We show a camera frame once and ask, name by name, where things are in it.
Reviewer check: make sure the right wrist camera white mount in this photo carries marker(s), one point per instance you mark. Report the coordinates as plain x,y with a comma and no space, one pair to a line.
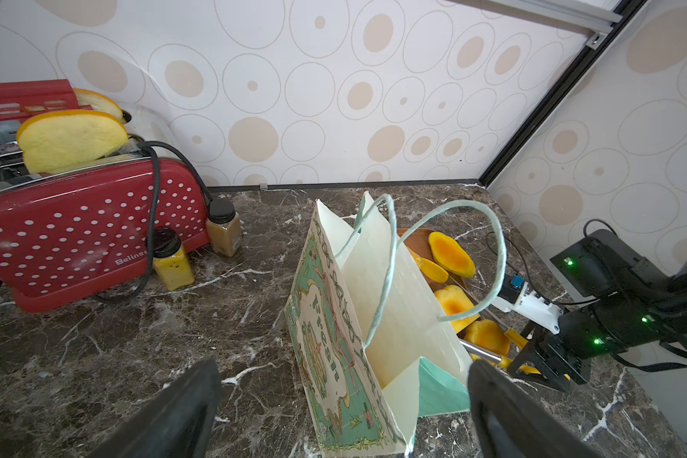
549,297

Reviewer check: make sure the paper bag green white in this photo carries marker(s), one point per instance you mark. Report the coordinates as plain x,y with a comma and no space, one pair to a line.
375,349

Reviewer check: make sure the toast slice in toaster back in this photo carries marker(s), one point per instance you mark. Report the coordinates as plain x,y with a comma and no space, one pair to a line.
99,103

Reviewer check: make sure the aluminium frame bar back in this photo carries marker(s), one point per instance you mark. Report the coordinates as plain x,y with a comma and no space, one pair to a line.
573,13

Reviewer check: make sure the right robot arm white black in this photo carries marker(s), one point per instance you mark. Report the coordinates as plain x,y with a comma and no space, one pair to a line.
645,306

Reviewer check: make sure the red box behind toaster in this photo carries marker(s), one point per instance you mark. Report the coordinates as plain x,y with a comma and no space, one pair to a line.
22,100

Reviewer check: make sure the bread slice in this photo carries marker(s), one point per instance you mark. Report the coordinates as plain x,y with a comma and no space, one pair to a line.
450,255
430,269

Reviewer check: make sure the brown cutting board tray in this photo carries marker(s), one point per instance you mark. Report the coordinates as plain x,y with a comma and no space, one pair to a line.
418,242

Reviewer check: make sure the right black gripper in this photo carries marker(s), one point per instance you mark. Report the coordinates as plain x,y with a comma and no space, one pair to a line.
559,360

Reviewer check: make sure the round bread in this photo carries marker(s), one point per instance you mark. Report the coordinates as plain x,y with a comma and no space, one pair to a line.
488,335

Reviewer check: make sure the square toast bread piece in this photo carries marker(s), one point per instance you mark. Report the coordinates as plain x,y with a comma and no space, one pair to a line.
454,300

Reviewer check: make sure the brown sauce bottle black cap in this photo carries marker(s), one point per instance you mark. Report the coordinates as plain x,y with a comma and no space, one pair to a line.
223,226

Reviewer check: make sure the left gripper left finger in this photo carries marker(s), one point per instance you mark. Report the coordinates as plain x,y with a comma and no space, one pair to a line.
177,423

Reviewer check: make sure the toast slice in toaster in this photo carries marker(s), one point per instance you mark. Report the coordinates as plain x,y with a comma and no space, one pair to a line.
99,103
57,140

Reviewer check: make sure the yellow sauce bottle black cap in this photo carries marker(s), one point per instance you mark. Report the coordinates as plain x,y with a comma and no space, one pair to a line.
170,260

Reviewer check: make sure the toast slice in toaster front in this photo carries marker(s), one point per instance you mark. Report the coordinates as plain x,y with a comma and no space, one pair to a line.
57,140

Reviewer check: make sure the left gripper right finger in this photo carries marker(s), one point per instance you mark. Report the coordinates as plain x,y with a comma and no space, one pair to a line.
509,423

